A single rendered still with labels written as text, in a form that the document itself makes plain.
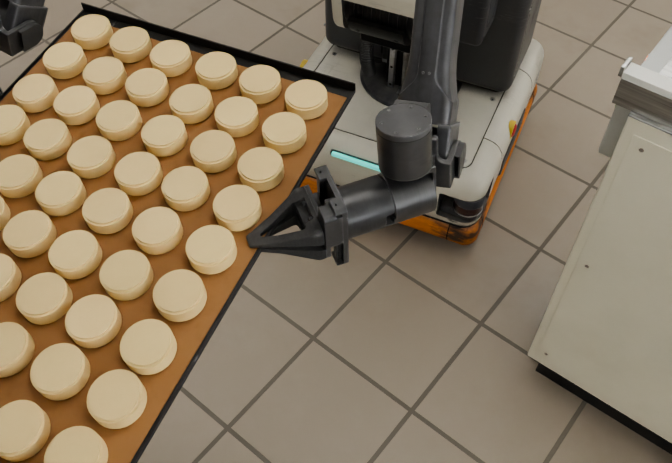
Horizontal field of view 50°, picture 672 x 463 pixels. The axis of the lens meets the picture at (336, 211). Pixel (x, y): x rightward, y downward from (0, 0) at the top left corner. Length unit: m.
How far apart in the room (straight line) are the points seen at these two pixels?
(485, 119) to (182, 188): 1.26
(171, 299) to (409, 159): 0.27
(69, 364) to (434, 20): 0.50
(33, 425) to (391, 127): 0.43
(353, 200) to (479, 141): 1.15
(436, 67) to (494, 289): 1.20
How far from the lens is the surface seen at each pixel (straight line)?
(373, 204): 0.75
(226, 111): 0.85
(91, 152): 0.85
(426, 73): 0.81
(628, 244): 1.35
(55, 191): 0.83
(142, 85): 0.91
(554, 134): 2.36
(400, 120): 0.73
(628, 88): 1.17
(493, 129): 1.92
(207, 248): 0.74
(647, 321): 1.48
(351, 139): 1.85
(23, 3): 1.09
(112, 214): 0.79
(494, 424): 1.76
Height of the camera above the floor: 1.59
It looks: 51 degrees down
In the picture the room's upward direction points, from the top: straight up
